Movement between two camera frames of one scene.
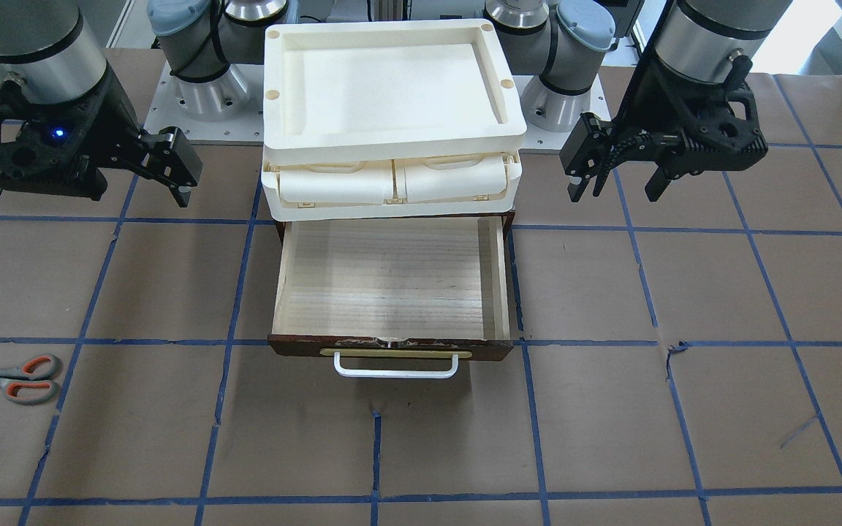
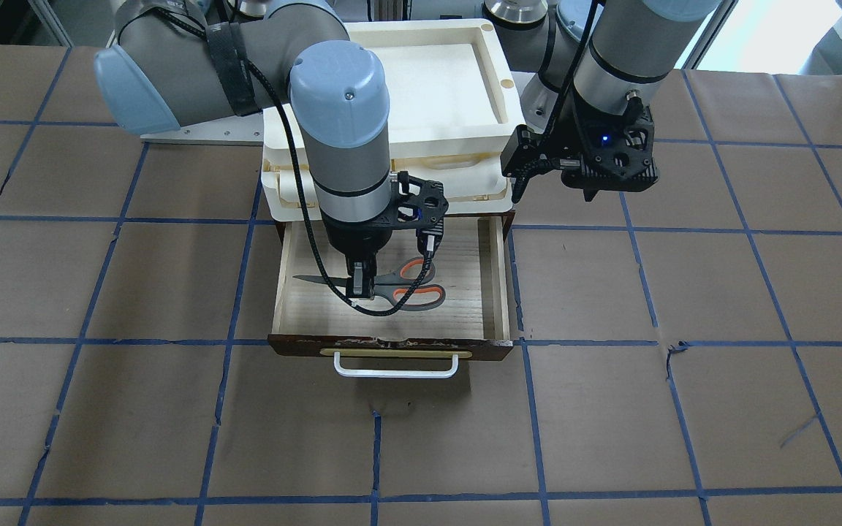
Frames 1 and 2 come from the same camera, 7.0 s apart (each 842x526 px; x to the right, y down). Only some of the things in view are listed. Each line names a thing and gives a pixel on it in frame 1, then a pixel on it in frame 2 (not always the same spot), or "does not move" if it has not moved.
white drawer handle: [397, 373] does not move
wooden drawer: [393, 297] does not move
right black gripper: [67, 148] → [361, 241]
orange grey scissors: [28, 382] → [394, 286]
